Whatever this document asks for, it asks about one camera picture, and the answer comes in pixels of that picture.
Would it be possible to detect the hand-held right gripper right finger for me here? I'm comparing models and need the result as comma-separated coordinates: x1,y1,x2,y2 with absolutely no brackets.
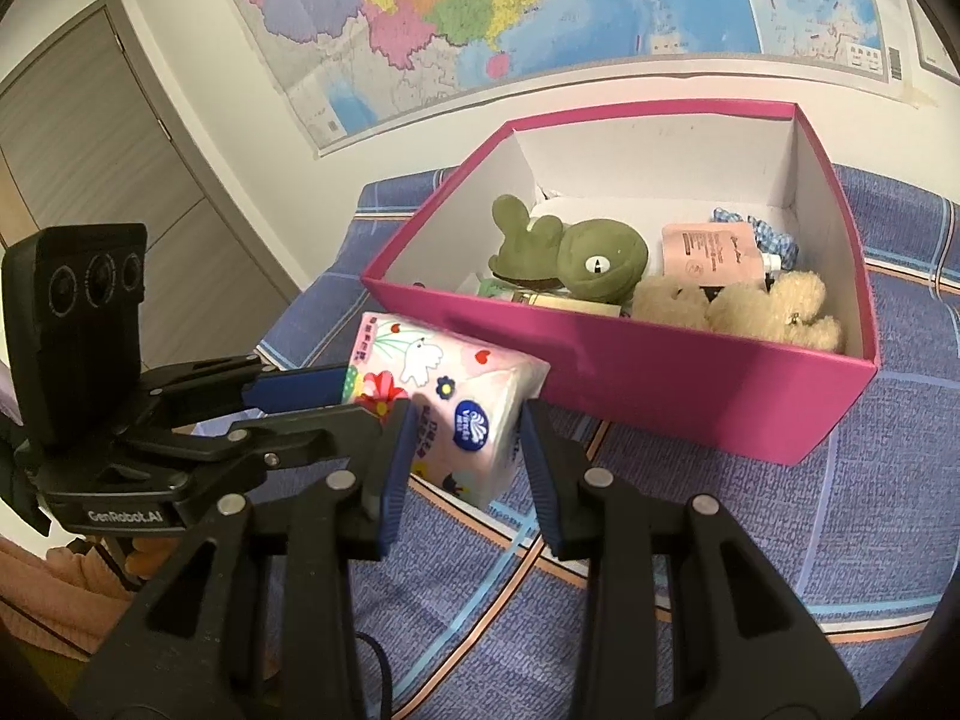
517,397,863,720

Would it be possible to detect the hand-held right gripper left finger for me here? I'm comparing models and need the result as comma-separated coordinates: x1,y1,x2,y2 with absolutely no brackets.
67,397,419,720

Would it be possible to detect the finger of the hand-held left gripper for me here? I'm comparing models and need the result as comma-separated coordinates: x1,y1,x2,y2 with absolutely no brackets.
142,355,351,419
161,399,392,472

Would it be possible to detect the floral tissue pack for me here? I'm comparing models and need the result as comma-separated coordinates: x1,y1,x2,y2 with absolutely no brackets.
340,309,553,511

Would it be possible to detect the pink cardboard box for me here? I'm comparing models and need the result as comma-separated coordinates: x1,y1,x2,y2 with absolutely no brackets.
359,98,881,468

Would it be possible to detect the yellow tissue pack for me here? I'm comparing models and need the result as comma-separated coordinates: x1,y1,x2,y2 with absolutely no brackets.
523,288,625,317

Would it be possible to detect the cream teddy bear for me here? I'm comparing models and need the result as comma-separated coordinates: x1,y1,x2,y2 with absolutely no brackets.
629,269,846,355

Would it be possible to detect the pink pouch with white cap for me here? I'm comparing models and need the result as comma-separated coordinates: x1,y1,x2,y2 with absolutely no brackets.
659,218,785,290

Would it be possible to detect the blue gingham cloth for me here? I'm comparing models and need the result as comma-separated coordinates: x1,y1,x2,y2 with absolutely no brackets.
708,203,800,257

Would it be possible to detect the person's left forearm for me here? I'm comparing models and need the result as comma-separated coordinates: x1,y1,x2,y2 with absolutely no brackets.
0,536,145,655

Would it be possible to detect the person's left hand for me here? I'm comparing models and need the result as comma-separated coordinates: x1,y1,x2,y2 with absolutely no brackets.
120,547,169,580

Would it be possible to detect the grey door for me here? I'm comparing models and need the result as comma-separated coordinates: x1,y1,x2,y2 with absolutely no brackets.
0,0,302,362

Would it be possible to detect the pale green packet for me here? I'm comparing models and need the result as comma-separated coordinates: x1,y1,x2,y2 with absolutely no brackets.
471,273,527,302

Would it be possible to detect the blue plaid bed sheet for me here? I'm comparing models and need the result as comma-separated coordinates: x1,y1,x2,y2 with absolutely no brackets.
253,163,960,720

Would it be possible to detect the green frog plush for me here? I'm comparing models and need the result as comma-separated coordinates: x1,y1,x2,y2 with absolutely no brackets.
487,194,650,303

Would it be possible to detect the black cable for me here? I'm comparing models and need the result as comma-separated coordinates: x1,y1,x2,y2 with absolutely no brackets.
355,633,392,720

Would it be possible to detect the wall map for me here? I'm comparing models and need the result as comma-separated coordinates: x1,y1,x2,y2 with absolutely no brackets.
205,0,910,159

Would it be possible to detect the wall poster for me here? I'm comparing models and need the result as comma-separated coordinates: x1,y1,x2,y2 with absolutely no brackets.
903,0,960,88

